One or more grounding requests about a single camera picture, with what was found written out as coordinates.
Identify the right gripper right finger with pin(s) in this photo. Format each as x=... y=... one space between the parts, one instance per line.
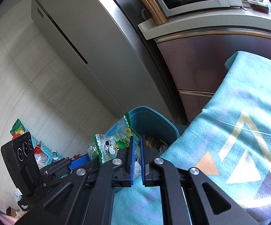
x=150 y=176

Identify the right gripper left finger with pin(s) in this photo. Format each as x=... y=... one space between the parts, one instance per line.
x=124 y=173

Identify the green clear snack bag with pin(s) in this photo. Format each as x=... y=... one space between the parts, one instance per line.
x=106 y=146

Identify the teal plastic trash bin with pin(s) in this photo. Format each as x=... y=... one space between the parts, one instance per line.
x=159 y=132

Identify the teal storage basket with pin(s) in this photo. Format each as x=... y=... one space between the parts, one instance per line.
x=44 y=156

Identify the blue patterned tablecloth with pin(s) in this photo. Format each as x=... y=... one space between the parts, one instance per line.
x=230 y=140

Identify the dark brown counter cabinets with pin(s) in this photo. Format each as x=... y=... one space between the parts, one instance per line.
x=196 y=60

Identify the silver refrigerator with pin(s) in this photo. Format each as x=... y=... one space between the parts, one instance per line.
x=101 y=42

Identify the copper travel mug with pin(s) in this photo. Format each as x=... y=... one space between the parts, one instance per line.
x=155 y=11

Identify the dark red food container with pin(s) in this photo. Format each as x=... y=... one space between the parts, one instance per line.
x=260 y=7

